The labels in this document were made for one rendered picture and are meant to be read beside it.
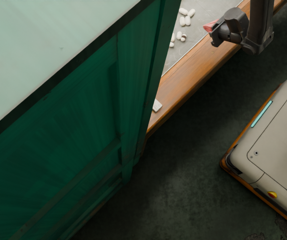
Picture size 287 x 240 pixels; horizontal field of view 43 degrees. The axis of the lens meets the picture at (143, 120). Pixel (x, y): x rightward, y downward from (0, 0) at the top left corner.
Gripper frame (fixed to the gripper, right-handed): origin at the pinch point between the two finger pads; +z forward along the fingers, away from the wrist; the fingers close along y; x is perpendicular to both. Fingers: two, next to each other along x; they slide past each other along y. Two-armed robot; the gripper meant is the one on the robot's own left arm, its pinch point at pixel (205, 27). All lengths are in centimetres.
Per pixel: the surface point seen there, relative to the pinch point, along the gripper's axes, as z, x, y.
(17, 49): -69, -63, 65
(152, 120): -1.4, 13.5, 36.8
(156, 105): -0.4, 10.0, 32.2
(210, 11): 12.4, 5.0, -13.6
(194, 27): 12.1, 5.3, -3.5
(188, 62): 3.7, 9.2, 10.5
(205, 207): 14, 101, 33
